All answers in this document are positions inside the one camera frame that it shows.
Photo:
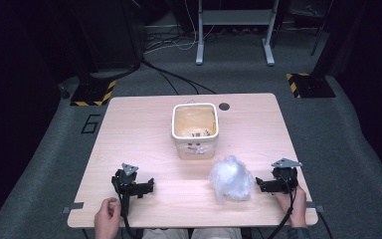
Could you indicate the white metal desk frame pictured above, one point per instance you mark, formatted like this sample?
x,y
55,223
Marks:
x,y
235,17

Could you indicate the person's left hand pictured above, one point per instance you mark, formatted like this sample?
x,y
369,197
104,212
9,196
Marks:
x,y
107,219

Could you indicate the grey table edge bracket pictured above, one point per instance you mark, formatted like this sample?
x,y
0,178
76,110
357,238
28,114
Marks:
x,y
316,208
73,207

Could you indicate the person's right hand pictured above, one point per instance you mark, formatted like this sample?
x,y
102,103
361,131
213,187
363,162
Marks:
x,y
297,207

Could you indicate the clear plastic bag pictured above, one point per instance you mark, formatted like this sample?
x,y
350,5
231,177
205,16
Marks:
x,y
231,181

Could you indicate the black yellow striped base plate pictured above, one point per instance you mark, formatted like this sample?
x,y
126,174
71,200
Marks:
x,y
311,85
93,94

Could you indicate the dark round table grommet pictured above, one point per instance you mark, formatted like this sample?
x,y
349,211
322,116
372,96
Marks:
x,y
224,106

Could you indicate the small dark scraps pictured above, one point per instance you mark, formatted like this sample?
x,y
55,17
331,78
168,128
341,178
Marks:
x,y
200,134

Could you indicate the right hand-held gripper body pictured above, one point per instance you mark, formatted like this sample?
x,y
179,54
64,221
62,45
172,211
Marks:
x,y
283,179

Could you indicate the black stand post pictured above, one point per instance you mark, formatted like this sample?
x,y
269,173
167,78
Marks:
x,y
326,43

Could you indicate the white square trash bin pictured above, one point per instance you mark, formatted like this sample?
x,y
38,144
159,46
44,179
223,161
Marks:
x,y
195,132

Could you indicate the large black cabinet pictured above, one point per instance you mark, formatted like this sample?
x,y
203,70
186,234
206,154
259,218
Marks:
x,y
112,33

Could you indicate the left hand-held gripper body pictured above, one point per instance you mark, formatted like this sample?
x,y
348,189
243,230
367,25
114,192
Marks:
x,y
126,182

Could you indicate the person's legs in beige pants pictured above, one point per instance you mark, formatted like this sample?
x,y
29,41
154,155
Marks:
x,y
192,234

